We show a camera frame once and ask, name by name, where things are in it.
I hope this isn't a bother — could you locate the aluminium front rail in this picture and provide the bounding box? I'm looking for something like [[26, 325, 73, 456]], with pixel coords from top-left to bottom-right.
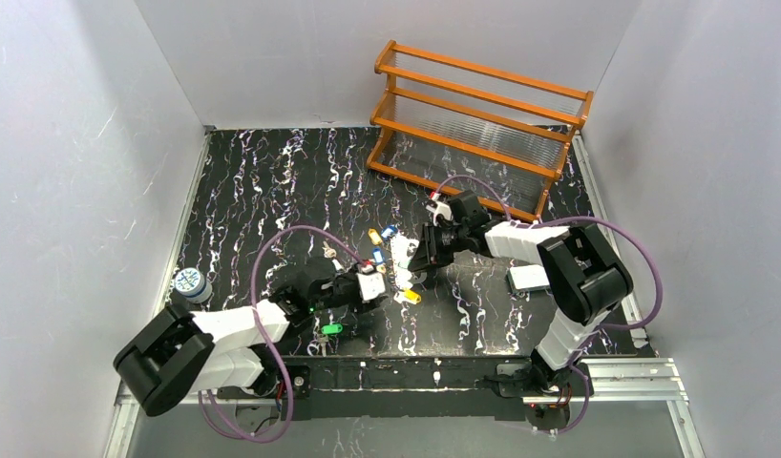
[[115, 357, 690, 406]]

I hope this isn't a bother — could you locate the purple cable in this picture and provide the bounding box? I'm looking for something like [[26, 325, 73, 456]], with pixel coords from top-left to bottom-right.
[[198, 224, 374, 444], [431, 176, 664, 435]]

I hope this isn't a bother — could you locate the blue tag key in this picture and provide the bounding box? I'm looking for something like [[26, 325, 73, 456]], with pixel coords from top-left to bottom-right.
[[371, 248, 386, 264]]

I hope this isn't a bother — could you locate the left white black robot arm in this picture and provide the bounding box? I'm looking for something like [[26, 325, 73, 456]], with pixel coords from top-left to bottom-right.
[[113, 257, 386, 417]]

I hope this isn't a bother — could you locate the green tag key near edge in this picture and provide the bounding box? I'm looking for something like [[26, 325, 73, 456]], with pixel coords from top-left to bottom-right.
[[317, 323, 344, 345]]

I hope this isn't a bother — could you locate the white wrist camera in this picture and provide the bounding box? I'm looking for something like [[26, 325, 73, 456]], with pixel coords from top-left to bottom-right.
[[356, 263, 386, 302], [425, 192, 453, 225]]

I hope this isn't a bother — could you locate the yellow tag upper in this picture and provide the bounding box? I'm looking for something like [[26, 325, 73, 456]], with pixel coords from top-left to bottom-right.
[[368, 228, 383, 246]]

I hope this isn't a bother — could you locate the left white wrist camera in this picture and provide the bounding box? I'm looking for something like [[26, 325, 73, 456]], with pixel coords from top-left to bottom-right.
[[356, 263, 386, 302]]

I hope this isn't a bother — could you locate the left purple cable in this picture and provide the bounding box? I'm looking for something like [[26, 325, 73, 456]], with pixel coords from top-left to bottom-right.
[[198, 224, 374, 444]]

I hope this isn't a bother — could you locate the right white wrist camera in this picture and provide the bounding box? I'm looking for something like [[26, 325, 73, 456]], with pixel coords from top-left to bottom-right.
[[425, 192, 453, 225]]

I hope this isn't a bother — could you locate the orange two-tier rack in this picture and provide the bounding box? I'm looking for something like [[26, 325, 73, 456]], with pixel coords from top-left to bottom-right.
[[367, 40, 595, 221]]

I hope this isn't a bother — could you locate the blue white round container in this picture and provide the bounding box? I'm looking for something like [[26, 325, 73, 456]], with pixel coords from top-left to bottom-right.
[[173, 267, 213, 304]]

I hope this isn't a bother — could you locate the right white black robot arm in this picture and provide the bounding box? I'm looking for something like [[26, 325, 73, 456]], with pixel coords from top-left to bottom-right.
[[408, 191, 633, 388]]

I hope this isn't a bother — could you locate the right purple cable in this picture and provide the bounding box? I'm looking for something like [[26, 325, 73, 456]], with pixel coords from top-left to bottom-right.
[[431, 176, 664, 435]]

